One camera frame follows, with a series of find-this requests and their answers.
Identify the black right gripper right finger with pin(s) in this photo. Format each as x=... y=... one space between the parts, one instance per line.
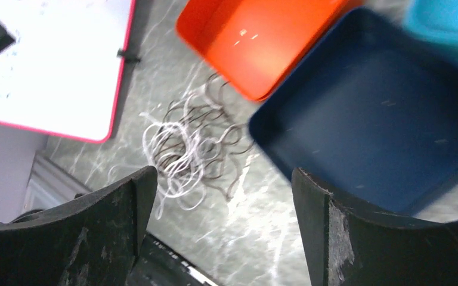
x=350 y=241

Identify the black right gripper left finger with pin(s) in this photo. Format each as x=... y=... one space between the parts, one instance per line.
x=92 y=240

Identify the pink-framed whiteboard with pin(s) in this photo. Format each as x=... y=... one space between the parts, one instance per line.
x=62 y=75

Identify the dark blue plastic bin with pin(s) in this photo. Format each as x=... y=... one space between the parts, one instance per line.
x=369 y=110

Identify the black whiteboard clip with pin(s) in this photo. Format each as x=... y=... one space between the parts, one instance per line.
x=128 y=56

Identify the orange plastic bin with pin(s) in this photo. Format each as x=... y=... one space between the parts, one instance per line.
x=254 y=44

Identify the teal plastic bin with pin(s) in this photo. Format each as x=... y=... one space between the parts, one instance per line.
x=434 y=22

